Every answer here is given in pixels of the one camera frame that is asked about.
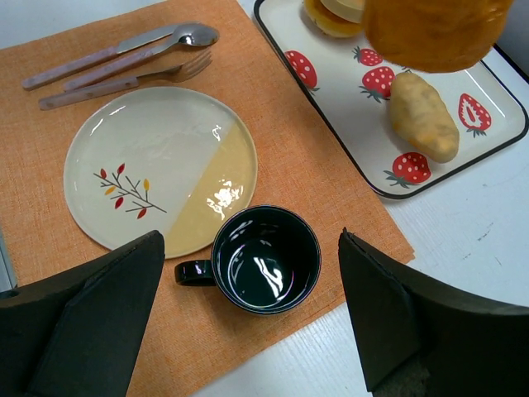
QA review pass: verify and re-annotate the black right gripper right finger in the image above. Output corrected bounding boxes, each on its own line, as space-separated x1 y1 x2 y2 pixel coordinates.
338 231 528 396

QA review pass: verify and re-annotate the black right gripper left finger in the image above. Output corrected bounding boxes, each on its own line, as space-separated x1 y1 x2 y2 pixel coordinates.
1 231 164 396

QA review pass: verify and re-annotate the oblong yellow bread roll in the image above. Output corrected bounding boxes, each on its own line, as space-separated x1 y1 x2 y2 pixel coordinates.
388 72 460 164

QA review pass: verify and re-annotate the sandwich bagel bread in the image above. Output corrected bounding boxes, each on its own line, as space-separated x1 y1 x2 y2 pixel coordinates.
303 0 362 39

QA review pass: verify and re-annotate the dark green mug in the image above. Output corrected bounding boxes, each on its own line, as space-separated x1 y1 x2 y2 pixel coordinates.
174 205 322 315

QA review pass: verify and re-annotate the cream and yellow plate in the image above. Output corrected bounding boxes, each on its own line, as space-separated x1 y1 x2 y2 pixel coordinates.
64 87 258 258

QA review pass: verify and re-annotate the strawberry pattern white tray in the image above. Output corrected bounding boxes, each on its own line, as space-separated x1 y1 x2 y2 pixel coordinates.
254 1 528 199

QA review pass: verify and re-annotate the pink handled knife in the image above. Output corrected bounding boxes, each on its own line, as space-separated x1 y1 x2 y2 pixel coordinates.
21 22 191 90

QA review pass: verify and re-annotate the pink handled fork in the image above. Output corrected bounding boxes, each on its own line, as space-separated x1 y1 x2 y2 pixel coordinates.
38 50 212 111

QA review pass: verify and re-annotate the pink handled spoon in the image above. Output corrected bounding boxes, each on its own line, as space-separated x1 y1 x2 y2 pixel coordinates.
63 23 220 92

